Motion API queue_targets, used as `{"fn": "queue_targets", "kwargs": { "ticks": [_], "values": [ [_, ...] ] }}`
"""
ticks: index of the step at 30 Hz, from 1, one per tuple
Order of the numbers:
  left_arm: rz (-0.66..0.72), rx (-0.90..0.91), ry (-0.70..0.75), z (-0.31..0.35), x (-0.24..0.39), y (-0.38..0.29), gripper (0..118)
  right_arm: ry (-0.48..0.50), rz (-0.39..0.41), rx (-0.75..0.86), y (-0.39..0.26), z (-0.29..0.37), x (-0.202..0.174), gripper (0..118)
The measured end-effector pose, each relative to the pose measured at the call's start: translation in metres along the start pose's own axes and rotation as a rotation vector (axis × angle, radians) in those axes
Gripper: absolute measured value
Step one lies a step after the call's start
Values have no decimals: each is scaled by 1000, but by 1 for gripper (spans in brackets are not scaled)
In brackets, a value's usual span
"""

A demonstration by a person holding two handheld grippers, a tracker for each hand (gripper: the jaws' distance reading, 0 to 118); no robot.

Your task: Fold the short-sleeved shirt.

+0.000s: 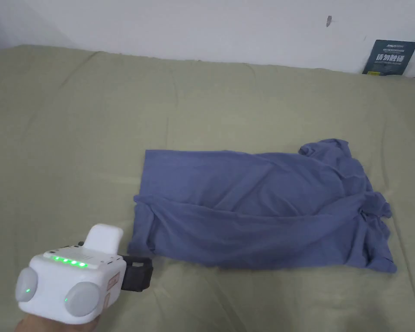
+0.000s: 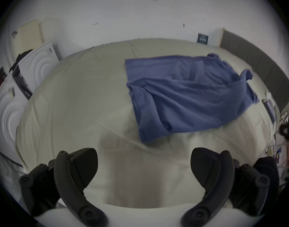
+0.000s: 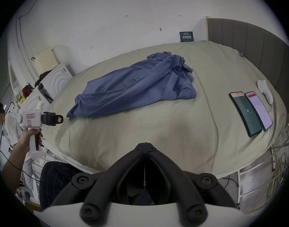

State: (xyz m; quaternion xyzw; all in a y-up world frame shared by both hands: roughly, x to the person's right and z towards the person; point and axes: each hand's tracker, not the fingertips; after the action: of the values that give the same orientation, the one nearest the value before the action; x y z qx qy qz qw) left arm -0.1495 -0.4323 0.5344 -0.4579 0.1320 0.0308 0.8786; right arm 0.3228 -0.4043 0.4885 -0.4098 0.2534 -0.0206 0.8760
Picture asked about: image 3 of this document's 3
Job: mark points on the blue shirt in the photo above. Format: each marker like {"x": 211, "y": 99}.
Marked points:
{"x": 135, "y": 84}

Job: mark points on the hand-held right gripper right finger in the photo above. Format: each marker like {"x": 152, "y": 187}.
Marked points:
{"x": 182, "y": 181}

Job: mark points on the white washing machine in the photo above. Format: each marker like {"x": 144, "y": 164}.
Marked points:
{"x": 56, "y": 77}

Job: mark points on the phone with dark green screen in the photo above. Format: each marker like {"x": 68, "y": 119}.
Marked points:
{"x": 246, "y": 112}

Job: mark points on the dark blue card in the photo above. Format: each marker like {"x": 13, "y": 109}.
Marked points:
{"x": 186, "y": 36}

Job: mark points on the white hand controller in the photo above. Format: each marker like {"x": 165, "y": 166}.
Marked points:
{"x": 265, "y": 89}

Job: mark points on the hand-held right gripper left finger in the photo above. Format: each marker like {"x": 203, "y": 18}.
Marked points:
{"x": 104, "y": 181}

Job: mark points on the bed with beige sheet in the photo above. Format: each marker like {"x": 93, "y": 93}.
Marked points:
{"x": 158, "y": 131}

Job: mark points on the grey padded headboard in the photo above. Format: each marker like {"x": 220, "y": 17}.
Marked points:
{"x": 253, "y": 44}

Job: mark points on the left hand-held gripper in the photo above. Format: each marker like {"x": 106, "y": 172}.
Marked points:
{"x": 28, "y": 118}

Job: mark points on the cream flat box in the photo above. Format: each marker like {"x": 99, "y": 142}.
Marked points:
{"x": 46, "y": 60}

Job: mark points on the person's left hand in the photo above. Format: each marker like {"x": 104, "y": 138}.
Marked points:
{"x": 24, "y": 139}

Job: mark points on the red bag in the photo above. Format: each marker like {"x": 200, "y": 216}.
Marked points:
{"x": 27, "y": 89}

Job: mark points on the phone with white screen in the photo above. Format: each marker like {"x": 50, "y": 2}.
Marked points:
{"x": 259, "y": 110}

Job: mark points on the person's left forearm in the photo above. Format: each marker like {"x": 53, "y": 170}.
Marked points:
{"x": 15, "y": 167}

